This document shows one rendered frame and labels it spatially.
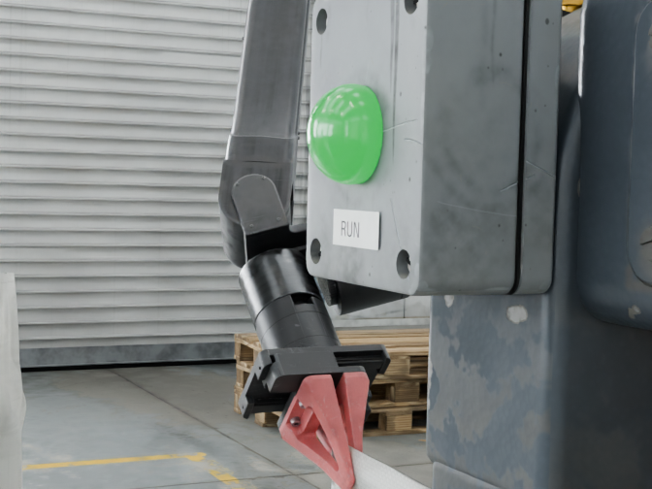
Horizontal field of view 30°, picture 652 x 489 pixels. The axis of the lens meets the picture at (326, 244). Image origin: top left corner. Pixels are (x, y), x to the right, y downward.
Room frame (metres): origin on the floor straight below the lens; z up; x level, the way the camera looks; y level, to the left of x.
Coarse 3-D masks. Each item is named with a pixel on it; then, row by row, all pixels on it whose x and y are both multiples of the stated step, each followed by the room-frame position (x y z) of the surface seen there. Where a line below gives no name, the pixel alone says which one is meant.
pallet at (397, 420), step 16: (256, 416) 6.27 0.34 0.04; (272, 416) 6.17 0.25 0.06; (368, 416) 6.39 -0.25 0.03; (384, 416) 6.08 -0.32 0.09; (400, 416) 6.09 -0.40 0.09; (416, 416) 6.51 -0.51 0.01; (368, 432) 6.04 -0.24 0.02; (384, 432) 6.06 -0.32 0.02; (400, 432) 6.09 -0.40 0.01; (416, 432) 6.12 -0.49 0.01
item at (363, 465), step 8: (352, 448) 0.84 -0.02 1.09; (352, 456) 0.83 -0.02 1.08; (360, 456) 0.82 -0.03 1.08; (368, 456) 0.81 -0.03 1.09; (352, 464) 0.83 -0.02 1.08; (360, 464) 0.82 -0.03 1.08; (368, 464) 0.81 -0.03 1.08; (376, 464) 0.80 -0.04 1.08; (384, 464) 0.79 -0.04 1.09; (360, 472) 0.82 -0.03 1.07; (368, 472) 0.81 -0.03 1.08; (376, 472) 0.80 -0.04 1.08; (384, 472) 0.79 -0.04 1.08; (392, 472) 0.78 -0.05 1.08; (400, 472) 0.77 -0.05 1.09; (360, 480) 0.82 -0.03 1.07; (368, 480) 0.81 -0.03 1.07; (376, 480) 0.80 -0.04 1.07; (384, 480) 0.79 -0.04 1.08; (392, 480) 0.78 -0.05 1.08; (400, 480) 0.77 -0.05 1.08; (408, 480) 0.76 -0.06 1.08; (416, 480) 0.76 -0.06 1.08; (336, 488) 0.85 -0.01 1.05; (352, 488) 0.83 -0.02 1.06; (360, 488) 0.82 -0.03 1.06; (368, 488) 0.81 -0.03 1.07; (376, 488) 0.80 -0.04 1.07; (384, 488) 0.79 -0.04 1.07; (392, 488) 0.78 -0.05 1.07; (400, 488) 0.77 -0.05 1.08; (408, 488) 0.76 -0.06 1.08; (416, 488) 0.75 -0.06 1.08; (424, 488) 0.74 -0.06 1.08
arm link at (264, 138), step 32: (256, 0) 1.11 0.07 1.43; (288, 0) 1.11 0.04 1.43; (256, 32) 1.08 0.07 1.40; (288, 32) 1.08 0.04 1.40; (256, 64) 1.06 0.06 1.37; (288, 64) 1.06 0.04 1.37; (256, 96) 1.04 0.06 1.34; (288, 96) 1.04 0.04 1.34; (256, 128) 1.01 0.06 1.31; (288, 128) 1.01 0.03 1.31; (224, 160) 0.99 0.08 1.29; (256, 160) 0.99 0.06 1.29; (288, 160) 0.99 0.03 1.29; (224, 192) 0.97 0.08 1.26; (288, 192) 0.97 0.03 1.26; (224, 224) 0.97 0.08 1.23
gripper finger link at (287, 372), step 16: (304, 352) 0.86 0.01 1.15; (320, 352) 0.87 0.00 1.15; (272, 368) 0.85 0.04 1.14; (288, 368) 0.85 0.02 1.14; (304, 368) 0.85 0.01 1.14; (320, 368) 0.86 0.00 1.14; (336, 368) 0.86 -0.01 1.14; (352, 368) 0.87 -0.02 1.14; (272, 384) 0.85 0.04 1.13; (288, 384) 0.85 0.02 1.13; (336, 384) 0.87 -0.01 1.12; (352, 384) 0.86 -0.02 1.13; (368, 384) 0.86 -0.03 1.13; (352, 400) 0.85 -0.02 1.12; (352, 416) 0.85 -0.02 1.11; (320, 432) 0.89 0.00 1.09; (352, 432) 0.84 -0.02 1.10
